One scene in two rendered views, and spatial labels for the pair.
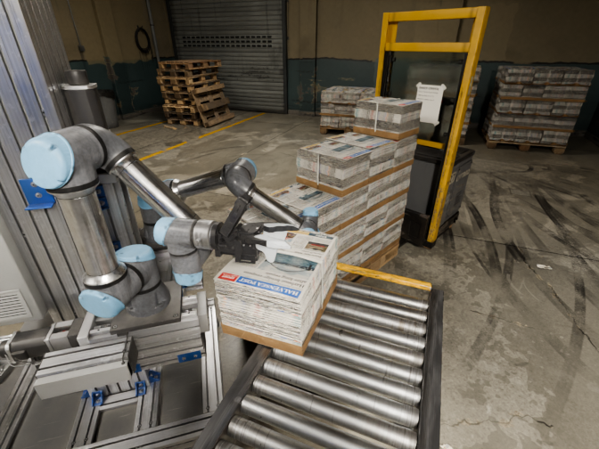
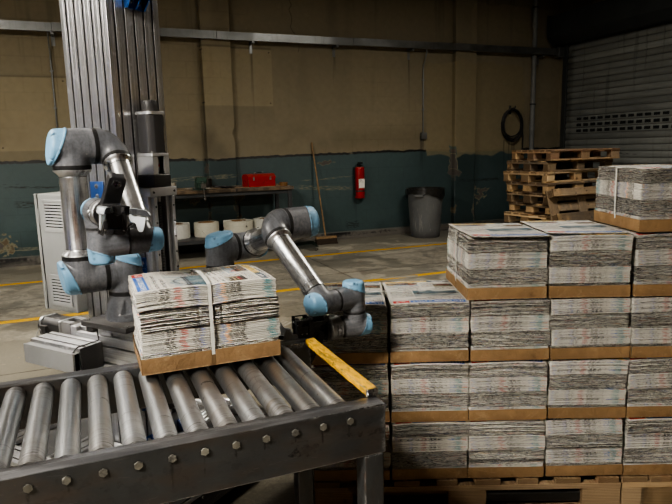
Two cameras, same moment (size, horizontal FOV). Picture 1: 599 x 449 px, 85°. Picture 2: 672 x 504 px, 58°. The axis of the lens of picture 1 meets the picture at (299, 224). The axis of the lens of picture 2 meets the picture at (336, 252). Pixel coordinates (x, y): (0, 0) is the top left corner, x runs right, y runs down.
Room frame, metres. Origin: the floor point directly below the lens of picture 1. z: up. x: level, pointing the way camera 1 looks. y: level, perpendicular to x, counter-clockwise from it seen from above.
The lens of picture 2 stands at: (0.01, -1.43, 1.38)
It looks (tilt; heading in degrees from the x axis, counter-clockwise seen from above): 10 degrees down; 46
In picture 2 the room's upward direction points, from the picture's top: 1 degrees counter-clockwise
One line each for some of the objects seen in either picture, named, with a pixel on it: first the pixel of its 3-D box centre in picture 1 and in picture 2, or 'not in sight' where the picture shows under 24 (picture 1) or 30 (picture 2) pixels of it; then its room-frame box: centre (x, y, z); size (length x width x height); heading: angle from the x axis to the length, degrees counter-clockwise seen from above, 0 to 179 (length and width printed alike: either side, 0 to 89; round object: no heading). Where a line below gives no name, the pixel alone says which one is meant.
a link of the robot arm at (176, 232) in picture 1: (179, 232); (97, 212); (0.74, 0.31, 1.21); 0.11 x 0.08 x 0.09; 80
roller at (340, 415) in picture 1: (329, 411); (99, 415); (0.54, -0.08, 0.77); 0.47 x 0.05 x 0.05; 68
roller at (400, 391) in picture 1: (341, 371); (156, 405); (0.66, -0.13, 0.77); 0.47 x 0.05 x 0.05; 68
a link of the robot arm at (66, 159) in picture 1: (91, 232); (77, 212); (0.78, 0.57, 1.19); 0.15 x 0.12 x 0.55; 170
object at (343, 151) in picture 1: (336, 149); (495, 229); (2.02, -0.23, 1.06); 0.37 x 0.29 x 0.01; 47
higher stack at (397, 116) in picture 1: (378, 185); (644, 331); (2.46, -0.63, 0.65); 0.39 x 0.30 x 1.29; 45
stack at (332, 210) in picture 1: (317, 244); (458, 390); (1.94, -0.13, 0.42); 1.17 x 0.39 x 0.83; 135
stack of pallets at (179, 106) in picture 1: (192, 91); (559, 195); (8.27, 2.49, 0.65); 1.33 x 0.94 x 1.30; 162
